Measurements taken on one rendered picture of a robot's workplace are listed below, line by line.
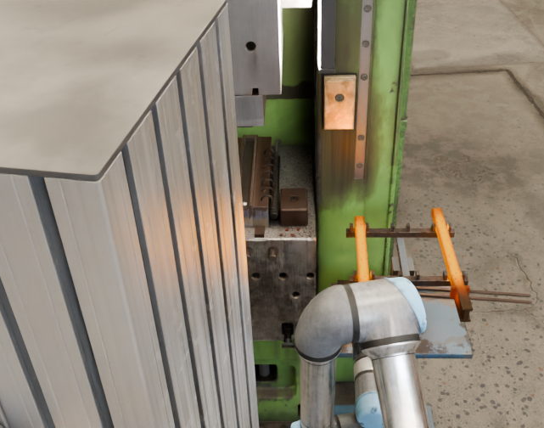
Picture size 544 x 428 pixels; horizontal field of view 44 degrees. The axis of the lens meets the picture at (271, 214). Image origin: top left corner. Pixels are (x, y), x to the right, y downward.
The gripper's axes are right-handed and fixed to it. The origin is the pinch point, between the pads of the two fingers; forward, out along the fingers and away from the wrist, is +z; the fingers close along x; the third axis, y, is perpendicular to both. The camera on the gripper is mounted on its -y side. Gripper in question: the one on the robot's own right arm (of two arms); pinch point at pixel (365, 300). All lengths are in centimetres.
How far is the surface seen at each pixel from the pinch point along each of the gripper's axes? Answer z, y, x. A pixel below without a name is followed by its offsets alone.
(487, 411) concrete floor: 40, 97, 53
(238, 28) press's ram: 37, -58, -33
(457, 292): 3.2, -0.1, 23.7
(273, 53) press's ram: 38, -51, -24
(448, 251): 18.8, -0.8, 23.7
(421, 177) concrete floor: 202, 97, 47
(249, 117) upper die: 37, -33, -31
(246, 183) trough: 51, -1, -35
